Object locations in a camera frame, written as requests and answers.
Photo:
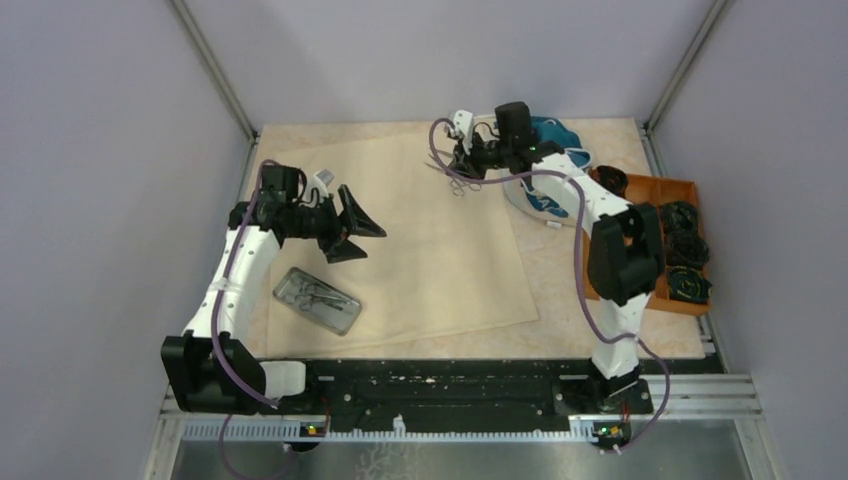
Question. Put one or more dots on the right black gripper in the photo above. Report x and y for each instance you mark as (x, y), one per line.
(464, 162)

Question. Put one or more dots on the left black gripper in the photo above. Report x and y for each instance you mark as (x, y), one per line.
(353, 218)

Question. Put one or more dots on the steel surgical forceps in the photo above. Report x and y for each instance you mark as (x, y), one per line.
(461, 187)

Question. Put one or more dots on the metal instrument tray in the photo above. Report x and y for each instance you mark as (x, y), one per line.
(335, 321)

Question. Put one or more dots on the beige cloth drape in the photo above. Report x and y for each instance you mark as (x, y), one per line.
(448, 265)

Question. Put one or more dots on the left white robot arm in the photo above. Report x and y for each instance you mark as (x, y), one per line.
(208, 367)

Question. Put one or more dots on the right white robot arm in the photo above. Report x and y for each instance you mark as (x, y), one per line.
(618, 245)

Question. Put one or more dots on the steel scissors in tray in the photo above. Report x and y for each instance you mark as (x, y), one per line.
(305, 296)

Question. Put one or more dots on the steel probe on drape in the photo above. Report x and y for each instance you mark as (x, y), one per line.
(434, 163)

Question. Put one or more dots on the black rolled item top-left compartment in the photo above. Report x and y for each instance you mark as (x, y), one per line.
(611, 178)

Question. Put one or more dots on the orange compartment tray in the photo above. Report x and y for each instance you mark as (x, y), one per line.
(657, 191)

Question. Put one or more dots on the black green rolled item upper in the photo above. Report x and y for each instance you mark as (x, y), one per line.
(679, 216)

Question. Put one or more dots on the black green rolled item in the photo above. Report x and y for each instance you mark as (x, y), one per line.
(679, 216)
(688, 285)

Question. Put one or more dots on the black rolled item middle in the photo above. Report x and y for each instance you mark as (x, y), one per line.
(686, 249)

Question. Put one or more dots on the black green rolled item lower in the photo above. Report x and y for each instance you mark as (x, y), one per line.
(688, 285)

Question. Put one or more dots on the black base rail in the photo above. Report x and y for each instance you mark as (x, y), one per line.
(457, 380)

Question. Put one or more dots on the aluminium frame rail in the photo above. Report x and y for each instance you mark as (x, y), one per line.
(551, 417)

